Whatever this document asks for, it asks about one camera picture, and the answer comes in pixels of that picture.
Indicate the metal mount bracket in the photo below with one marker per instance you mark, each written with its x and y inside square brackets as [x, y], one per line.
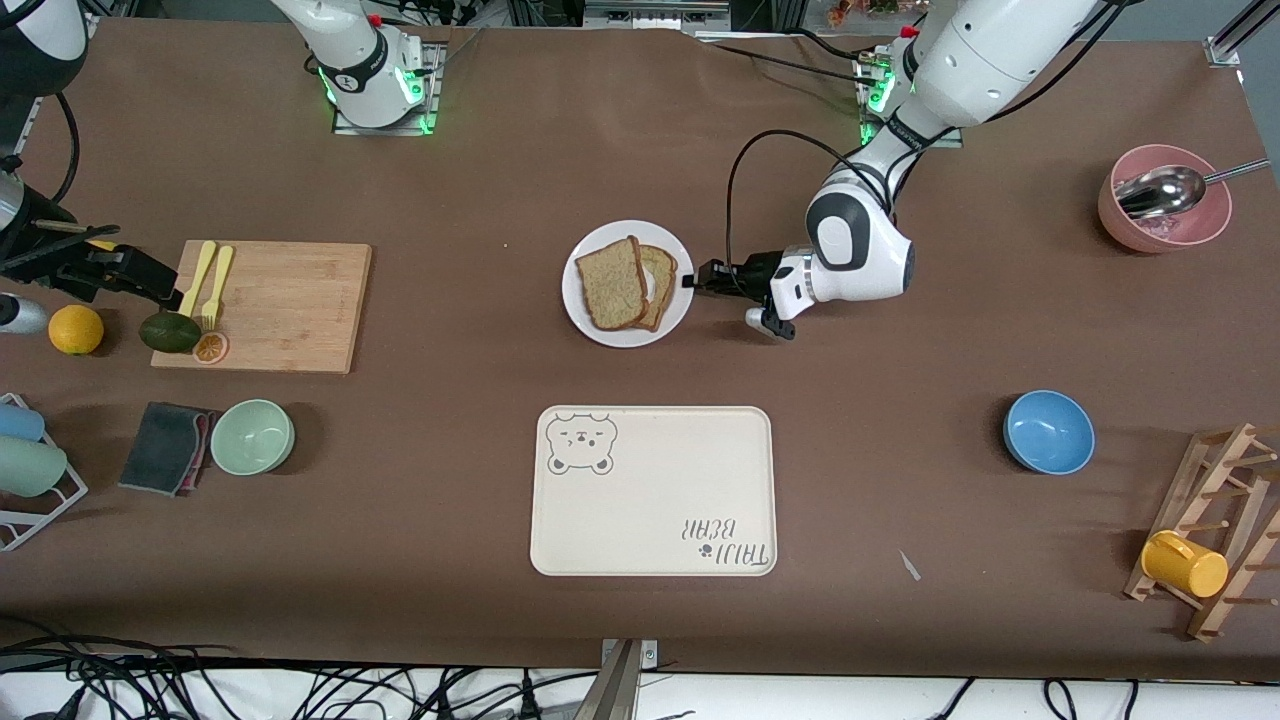
[620, 690]

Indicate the fried egg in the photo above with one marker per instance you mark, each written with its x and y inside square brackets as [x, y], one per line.
[650, 285]

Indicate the brown bread slice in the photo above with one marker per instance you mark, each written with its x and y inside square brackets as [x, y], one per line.
[610, 285]
[668, 275]

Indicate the dark grey cloth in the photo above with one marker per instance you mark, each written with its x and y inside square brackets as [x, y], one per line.
[160, 445]

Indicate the colourful toy pile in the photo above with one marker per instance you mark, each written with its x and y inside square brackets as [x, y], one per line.
[860, 10]

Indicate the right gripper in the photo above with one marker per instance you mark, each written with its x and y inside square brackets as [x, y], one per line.
[50, 265]

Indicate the white round plate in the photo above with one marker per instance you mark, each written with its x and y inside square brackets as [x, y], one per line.
[582, 305]

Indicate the small white tape scrap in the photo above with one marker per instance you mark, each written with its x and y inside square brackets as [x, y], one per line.
[909, 565]

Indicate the grey metal box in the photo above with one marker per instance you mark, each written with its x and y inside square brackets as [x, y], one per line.
[650, 15]

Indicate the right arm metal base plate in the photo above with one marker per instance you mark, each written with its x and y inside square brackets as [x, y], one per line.
[432, 95]

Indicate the orange fruit half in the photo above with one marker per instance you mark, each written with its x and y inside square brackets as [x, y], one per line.
[210, 348]

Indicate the light blue cup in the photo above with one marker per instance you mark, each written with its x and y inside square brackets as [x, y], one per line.
[20, 422]

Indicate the wooden mug rack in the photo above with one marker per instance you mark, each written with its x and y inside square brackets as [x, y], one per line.
[1205, 480]

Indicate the pink bowl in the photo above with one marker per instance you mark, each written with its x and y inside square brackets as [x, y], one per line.
[1205, 228]

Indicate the oval yellow lemon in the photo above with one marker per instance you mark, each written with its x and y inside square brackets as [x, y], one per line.
[100, 244]

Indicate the yellow plastic fork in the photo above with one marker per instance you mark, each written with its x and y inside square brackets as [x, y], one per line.
[218, 285]

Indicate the metal spoon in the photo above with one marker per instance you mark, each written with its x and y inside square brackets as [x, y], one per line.
[1165, 192]

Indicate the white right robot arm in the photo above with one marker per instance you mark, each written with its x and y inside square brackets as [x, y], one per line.
[355, 60]

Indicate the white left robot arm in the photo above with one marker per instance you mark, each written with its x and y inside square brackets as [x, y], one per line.
[860, 240]

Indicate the yellow mug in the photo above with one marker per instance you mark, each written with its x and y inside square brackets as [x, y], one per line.
[1185, 565]

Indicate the green avocado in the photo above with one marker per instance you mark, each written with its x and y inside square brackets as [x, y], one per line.
[170, 333]

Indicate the cream bear print tray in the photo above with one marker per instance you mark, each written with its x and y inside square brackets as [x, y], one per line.
[650, 500]

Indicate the aluminium frame bracket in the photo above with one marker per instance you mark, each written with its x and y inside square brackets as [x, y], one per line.
[1225, 50]

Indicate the blue bowl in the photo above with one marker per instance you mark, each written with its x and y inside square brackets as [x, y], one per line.
[1048, 432]

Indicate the pale green cup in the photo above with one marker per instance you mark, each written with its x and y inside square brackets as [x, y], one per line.
[30, 467]

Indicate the wooden cutting board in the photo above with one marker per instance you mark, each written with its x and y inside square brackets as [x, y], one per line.
[290, 300]

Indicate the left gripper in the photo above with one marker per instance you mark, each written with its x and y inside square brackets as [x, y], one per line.
[752, 272]

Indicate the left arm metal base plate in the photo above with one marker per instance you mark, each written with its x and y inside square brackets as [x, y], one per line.
[950, 138]

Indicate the round yellow citrus fruit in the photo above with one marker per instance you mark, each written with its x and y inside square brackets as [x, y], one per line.
[76, 331]

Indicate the pale green bowl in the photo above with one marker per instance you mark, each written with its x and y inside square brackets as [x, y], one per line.
[252, 437]

